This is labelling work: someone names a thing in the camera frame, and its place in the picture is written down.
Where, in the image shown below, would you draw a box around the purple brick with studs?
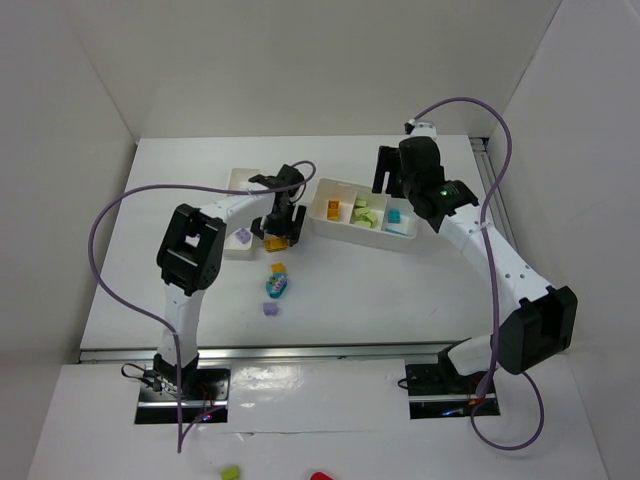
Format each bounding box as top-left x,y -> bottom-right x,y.
235,228 -> 252,245

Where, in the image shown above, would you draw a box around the orange two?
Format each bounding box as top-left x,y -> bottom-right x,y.
263,237 -> 289,253

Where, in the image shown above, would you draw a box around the orange curved brick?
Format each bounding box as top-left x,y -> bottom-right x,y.
326,199 -> 340,221

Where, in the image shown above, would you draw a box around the small teal brick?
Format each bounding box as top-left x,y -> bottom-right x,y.
387,209 -> 401,224

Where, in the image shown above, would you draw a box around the lime two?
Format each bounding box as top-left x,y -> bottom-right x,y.
363,211 -> 380,229

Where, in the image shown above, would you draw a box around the teal printed oval brick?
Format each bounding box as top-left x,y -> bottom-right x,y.
265,272 -> 288,299

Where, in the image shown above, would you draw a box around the pale lime square brick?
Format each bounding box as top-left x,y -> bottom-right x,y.
351,207 -> 369,224

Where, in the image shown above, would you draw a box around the purple curved brick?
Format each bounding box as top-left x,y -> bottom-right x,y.
262,302 -> 279,316

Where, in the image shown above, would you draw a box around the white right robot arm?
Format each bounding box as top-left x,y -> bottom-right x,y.
372,136 -> 578,376

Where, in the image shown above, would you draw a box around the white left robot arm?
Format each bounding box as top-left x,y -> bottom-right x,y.
153,164 -> 306,392

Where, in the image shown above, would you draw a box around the wide white compartment tray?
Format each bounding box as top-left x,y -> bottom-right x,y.
308,178 -> 418,251

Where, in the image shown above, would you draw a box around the narrow white compartment tray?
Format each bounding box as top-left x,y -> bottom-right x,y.
222,167 -> 266,261

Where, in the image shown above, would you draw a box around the lime brick on foreground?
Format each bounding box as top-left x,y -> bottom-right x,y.
220,465 -> 240,480

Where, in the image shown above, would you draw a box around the red object at edge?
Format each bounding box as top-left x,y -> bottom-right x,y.
310,472 -> 333,480

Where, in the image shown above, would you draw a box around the aluminium rail right side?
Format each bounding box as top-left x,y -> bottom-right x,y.
469,135 -> 534,301

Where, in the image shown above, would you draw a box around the aluminium rail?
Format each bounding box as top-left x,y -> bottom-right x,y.
469,135 -> 534,301
77,342 -> 453,364

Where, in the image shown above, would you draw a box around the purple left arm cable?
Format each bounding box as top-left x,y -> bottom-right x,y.
88,160 -> 318,454

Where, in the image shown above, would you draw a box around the aluminium rail front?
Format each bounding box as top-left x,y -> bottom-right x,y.
77,342 -> 453,364

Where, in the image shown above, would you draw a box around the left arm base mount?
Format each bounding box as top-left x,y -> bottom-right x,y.
120,363 -> 231,425

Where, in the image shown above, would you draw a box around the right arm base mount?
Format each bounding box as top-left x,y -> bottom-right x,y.
397,344 -> 500,420

